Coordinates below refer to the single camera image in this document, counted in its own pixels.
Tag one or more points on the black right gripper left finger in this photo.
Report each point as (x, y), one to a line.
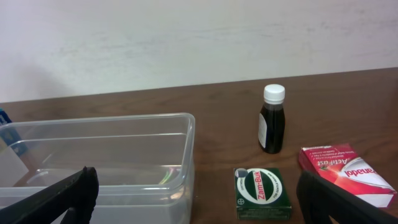
(74, 197)

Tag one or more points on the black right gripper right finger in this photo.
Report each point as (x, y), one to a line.
(321, 202)

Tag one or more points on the blue Kool Fever box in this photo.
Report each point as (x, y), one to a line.
(12, 167)

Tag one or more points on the clear plastic container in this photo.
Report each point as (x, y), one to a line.
(144, 164)

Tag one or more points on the red Panadol ActiFast box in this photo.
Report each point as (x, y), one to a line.
(342, 166)

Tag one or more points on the green Zam-Buk box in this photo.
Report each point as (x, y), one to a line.
(261, 194)

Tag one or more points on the dark syrup bottle white cap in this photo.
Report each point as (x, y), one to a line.
(272, 119)

